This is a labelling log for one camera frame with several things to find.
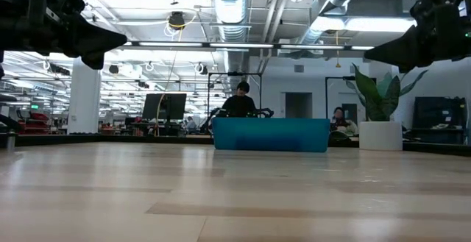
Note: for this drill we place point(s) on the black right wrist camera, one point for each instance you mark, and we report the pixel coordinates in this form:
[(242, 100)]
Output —
[(430, 1)]

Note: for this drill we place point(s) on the ceiling light strip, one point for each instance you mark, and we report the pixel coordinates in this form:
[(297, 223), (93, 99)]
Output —
[(198, 44), (324, 47)]

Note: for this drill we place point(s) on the person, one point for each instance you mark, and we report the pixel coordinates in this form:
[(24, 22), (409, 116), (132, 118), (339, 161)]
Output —
[(190, 123), (239, 106), (340, 120)]

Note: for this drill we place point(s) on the grey wall vent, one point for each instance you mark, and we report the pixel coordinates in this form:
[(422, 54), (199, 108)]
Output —
[(299, 68)]

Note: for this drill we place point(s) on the black aluminium table frame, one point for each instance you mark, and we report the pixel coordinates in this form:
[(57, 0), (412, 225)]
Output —
[(55, 139)]

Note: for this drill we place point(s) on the black pole frame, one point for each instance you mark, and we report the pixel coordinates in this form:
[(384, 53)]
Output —
[(326, 98), (235, 74)]

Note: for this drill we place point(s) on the white pillar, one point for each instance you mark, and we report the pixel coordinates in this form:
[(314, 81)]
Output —
[(84, 102)]

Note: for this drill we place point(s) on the dark doorway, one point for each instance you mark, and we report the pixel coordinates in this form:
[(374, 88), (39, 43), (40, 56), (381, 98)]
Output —
[(298, 106)]

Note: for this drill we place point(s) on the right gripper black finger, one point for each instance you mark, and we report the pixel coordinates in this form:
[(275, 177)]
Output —
[(414, 66), (401, 49)]

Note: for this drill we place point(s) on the black computer monitor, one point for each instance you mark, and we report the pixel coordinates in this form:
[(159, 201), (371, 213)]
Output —
[(163, 106)]

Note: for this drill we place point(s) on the teal plastic basket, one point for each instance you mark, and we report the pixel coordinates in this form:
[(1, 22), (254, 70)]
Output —
[(272, 135)]

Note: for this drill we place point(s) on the yellow hanging pendant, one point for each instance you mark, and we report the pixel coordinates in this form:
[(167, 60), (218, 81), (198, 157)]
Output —
[(337, 50)]

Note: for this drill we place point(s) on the black round ceiling device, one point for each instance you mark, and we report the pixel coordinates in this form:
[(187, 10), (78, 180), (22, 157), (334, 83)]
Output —
[(176, 20)]

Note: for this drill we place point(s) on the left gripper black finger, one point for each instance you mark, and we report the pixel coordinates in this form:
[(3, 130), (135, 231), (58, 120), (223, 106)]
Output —
[(95, 39), (95, 61)]

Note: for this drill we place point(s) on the snake plant in white pot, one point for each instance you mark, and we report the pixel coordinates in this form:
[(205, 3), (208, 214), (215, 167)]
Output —
[(380, 135)]

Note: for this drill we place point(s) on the red storage shelf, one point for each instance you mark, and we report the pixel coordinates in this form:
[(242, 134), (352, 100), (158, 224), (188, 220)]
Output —
[(33, 122)]

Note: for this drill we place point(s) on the dark cluttered office desk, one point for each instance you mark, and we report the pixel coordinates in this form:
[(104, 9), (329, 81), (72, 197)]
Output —
[(147, 128)]

